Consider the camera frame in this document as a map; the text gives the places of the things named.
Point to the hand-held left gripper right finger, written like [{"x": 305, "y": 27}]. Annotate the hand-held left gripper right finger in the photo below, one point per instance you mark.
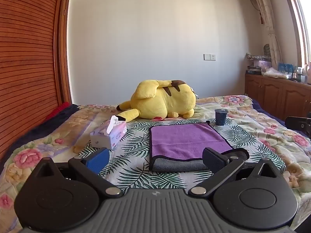
[{"x": 213, "y": 160}]

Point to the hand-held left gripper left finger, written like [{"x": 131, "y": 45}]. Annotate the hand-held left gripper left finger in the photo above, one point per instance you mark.
[{"x": 98, "y": 161}]

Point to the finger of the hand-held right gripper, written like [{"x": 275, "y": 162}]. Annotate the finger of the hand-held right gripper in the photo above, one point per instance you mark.
[{"x": 300, "y": 125}]

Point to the purple and grey towel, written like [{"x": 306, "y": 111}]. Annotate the purple and grey towel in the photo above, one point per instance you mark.
[{"x": 182, "y": 138}]

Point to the tissue box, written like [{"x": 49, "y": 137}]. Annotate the tissue box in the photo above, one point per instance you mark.
[{"x": 114, "y": 136}]

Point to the dark blue bed sheet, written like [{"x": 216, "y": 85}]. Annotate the dark blue bed sheet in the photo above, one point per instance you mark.
[{"x": 263, "y": 110}]

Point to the leaf print cloth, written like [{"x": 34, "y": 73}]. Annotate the leaf print cloth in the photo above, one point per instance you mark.
[{"x": 136, "y": 145}]

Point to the wooden cabinet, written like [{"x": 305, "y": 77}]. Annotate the wooden cabinet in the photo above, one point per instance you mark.
[{"x": 272, "y": 94}]

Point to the dark blue cup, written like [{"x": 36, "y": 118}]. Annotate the dark blue cup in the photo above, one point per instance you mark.
[{"x": 221, "y": 119}]

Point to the pink vase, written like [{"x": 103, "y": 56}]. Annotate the pink vase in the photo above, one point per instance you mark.
[{"x": 308, "y": 72}]

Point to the white plastic bag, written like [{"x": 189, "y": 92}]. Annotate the white plastic bag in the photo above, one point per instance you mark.
[{"x": 274, "y": 72}]

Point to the blue box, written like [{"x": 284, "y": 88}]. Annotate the blue box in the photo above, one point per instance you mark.
[{"x": 285, "y": 68}]

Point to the red cloth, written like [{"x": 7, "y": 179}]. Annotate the red cloth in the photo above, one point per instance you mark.
[{"x": 58, "y": 110}]

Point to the dark blue blanket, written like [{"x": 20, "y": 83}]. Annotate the dark blue blanket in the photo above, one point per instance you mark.
[{"x": 36, "y": 128}]

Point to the lilac box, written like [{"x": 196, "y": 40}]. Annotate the lilac box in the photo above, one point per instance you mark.
[{"x": 263, "y": 64}]

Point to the stack of books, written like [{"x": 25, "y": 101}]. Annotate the stack of books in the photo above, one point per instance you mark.
[{"x": 254, "y": 70}]

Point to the yellow plush toy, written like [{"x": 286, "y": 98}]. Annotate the yellow plush toy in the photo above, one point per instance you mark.
[{"x": 165, "y": 99}]

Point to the patterned curtain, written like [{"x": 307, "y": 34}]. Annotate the patterned curtain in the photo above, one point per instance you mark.
[{"x": 269, "y": 17}]

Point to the wooden window frame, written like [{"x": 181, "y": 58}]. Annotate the wooden window frame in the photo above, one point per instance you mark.
[{"x": 295, "y": 24}]

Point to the white wall socket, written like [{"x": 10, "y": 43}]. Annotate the white wall socket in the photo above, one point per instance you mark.
[{"x": 209, "y": 57}]

